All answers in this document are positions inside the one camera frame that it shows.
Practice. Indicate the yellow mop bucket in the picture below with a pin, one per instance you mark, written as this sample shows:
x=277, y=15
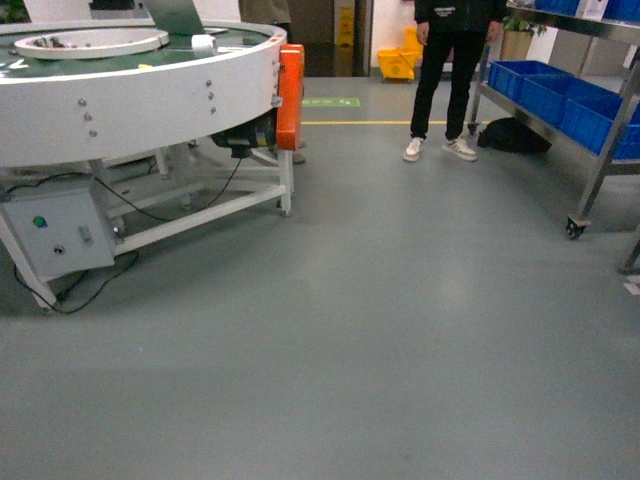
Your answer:
x=401, y=63

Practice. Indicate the stainless steel shelf cart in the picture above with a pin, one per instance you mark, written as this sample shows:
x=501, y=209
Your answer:
x=604, y=164

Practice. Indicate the orange guard panel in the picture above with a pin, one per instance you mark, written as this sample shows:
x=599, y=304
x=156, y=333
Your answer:
x=290, y=90

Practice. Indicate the round white conveyor table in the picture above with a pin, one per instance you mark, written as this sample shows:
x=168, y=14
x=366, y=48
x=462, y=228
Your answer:
x=175, y=136

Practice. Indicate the black bag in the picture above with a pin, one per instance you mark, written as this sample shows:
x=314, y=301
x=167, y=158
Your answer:
x=511, y=136

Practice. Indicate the white control box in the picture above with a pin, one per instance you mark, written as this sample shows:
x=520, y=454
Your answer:
x=62, y=227

